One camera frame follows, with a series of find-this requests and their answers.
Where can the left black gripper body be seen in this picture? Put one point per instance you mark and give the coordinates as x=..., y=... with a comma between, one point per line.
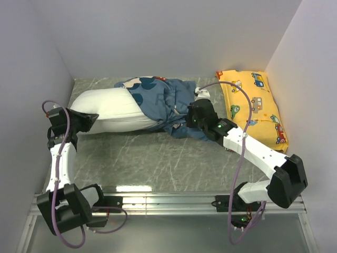
x=73, y=124

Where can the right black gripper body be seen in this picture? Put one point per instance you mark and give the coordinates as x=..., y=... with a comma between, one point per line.
x=193, y=122

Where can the white pillow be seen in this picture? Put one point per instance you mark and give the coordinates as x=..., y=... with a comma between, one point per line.
x=120, y=110

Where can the blue cartoon mouse pillowcase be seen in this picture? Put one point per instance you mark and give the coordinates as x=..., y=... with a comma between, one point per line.
x=166, y=102

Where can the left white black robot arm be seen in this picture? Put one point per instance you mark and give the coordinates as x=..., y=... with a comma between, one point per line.
x=64, y=205

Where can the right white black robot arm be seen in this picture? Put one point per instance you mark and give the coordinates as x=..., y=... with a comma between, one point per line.
x=269, y=162

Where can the yellow car print pillow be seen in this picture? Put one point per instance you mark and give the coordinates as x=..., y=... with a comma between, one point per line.
x=250, y=93

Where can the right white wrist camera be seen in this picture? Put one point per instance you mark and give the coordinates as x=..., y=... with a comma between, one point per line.
x=201, y=94

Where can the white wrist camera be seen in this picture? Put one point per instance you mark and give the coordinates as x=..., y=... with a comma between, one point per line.
x=54, y=111
x=201, y=94

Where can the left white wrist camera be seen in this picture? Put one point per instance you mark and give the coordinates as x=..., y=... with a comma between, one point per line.
x=54, y=111

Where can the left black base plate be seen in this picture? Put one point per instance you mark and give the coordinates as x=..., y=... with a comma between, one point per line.
x=111, y=204

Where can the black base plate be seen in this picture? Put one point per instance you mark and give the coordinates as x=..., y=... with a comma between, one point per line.
x=222, y=202
x=111, y=204

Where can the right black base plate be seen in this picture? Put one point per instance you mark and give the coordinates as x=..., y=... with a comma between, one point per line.
x=222, y=202

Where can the aluminium mounting rail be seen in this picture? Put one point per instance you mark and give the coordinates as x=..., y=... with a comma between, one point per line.
x=179, y=203

